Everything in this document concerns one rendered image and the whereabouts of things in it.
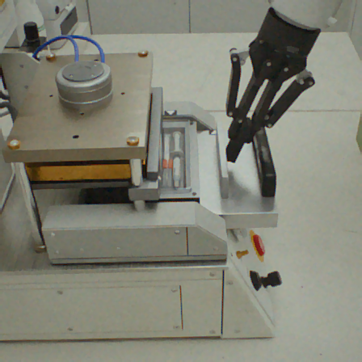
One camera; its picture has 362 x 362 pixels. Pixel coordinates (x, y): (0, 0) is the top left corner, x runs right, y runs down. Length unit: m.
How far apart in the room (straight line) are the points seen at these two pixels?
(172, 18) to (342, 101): 1.96
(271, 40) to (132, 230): 0.31
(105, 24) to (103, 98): 2.62
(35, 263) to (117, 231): 0.14
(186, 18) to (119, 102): 2.56
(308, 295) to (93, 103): 0.49
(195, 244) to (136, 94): 0.23
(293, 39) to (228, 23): 2.61
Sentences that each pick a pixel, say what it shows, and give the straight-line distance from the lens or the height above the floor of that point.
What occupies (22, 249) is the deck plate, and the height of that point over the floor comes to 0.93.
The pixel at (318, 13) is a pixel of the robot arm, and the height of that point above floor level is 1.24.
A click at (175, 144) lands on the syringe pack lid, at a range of 0.86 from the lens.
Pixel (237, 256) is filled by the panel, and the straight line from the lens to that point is 0.82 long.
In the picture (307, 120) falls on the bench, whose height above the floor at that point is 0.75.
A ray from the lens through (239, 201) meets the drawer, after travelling 0.80.
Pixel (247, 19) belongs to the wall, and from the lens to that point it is 3.32.
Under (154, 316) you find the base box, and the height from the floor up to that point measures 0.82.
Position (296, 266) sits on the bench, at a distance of 1.02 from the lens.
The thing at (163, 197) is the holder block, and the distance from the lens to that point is 0.77.
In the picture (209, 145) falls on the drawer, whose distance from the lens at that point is 0.91.
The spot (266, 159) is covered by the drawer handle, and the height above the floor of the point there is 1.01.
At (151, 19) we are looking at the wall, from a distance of 3.33.
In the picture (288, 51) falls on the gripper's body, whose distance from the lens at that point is 0.73.
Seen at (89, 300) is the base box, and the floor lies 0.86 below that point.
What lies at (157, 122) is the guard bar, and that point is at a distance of 0.82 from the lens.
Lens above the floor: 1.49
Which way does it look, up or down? 38 degrees down
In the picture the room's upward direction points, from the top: 2 degrees counter-clockwise
